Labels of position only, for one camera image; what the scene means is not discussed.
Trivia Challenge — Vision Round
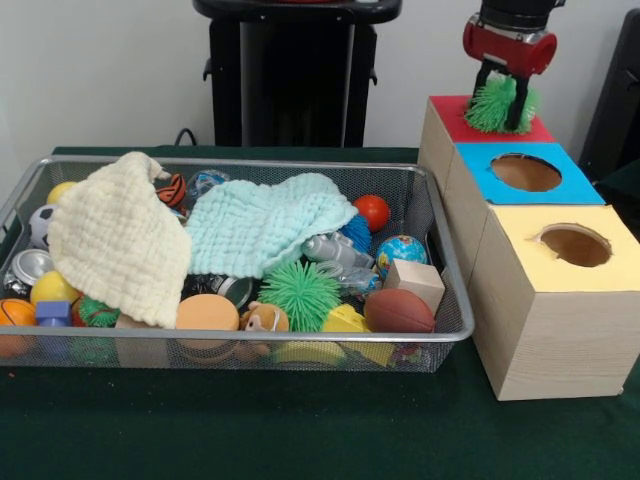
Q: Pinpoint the blue globe ball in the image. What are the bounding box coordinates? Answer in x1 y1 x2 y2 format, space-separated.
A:
376 235 429 277

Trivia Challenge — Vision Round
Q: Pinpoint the cream muslin cloth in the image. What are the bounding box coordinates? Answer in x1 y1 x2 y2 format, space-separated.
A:
46 151 193 329

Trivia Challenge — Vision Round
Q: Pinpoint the red ball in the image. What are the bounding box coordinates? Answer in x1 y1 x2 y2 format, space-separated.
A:
353 194 391 233

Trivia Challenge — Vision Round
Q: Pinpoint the plain wooden block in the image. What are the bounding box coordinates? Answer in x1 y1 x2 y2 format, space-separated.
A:
383 258 446 316

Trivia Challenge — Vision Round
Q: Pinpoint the plain green spiky ball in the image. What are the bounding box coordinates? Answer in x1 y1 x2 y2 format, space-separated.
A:
259 261 342 333

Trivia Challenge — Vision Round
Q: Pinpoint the blue spiky ball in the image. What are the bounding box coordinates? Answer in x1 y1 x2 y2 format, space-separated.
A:
340 215 375 255

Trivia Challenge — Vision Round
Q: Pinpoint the dark green tablecloth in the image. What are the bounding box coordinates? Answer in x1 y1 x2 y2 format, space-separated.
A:
0 146 640 480

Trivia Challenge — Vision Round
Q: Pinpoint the dark green side table cloth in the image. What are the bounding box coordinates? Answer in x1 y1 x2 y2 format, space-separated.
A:
596 160 640 241

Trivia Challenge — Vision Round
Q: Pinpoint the mint green muslin cloth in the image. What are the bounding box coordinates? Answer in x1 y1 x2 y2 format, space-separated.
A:
187 172 358 279

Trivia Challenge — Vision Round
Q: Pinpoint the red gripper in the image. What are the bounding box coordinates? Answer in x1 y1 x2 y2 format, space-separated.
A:
461 14 558 133

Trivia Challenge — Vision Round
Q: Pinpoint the brown toy football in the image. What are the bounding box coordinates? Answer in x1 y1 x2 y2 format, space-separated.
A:
364 288 436 334

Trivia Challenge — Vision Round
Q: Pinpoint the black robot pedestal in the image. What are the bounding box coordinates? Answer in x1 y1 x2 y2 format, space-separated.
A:
193 0 406 149

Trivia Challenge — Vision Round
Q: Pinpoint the clear mesh bin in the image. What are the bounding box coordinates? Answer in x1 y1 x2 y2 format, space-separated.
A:
0 153 475 374

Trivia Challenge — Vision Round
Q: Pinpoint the wooden box with three holes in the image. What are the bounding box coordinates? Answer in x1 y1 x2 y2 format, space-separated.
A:
417 95 640 402

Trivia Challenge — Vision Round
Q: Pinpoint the green spiky ball with eyes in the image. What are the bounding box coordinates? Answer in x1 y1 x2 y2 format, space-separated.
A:
464 72 541 135

